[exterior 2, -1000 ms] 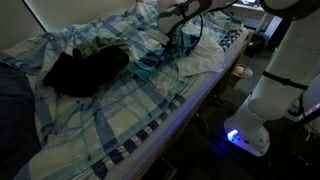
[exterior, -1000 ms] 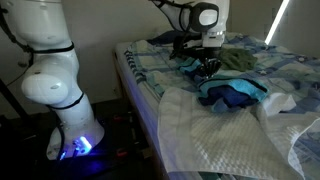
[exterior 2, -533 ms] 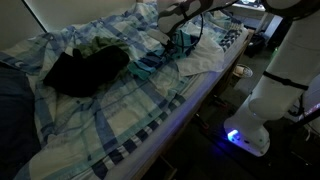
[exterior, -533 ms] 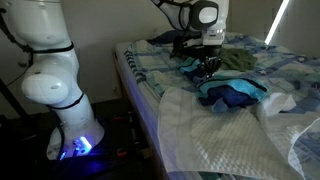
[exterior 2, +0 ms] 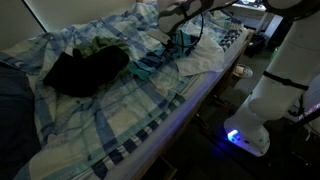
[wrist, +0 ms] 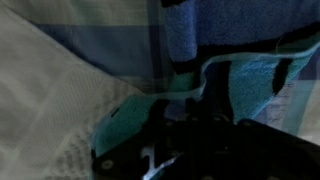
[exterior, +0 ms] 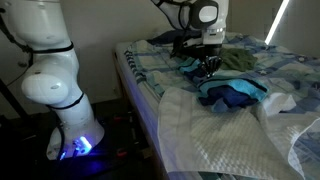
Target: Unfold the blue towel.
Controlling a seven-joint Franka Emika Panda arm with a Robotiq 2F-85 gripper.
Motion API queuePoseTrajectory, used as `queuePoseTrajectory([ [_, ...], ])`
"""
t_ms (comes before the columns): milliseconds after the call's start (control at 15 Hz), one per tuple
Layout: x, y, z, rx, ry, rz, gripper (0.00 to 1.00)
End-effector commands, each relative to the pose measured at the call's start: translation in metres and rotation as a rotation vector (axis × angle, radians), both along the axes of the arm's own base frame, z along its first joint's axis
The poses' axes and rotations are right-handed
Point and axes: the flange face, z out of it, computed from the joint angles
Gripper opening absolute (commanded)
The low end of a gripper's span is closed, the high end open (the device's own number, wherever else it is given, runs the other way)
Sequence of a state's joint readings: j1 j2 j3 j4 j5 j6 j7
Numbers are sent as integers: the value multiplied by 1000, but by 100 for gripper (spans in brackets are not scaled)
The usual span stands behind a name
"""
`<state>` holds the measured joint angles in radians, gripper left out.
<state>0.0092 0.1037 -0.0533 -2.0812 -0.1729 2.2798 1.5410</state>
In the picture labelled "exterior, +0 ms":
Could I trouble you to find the dark blue pillow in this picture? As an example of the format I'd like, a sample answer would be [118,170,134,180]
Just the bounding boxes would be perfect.
[146,30,181,46]

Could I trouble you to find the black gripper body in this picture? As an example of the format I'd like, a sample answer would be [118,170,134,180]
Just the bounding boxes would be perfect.
[186,43,224,61]

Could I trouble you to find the black diagonal frame bar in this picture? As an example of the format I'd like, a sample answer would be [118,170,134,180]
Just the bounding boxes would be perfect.
[0,78,33,122]

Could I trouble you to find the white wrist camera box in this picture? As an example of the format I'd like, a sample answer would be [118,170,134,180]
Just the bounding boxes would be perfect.
[185,37,204,47]

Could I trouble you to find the blue teal striped towel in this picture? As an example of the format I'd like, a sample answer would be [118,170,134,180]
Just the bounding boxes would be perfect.
[177,57,270,110]

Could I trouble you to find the bed frame with mattress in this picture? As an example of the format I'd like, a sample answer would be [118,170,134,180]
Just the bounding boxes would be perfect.
[112,41,204,180]

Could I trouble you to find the black garment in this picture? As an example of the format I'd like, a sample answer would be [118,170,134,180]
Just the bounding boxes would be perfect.
[172,32,201,61]

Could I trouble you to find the olive green garment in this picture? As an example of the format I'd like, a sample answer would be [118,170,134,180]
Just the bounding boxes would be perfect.
[220,47,259,73]

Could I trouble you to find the white waffle towel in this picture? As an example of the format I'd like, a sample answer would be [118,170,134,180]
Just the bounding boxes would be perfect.
[157,87,320,180]

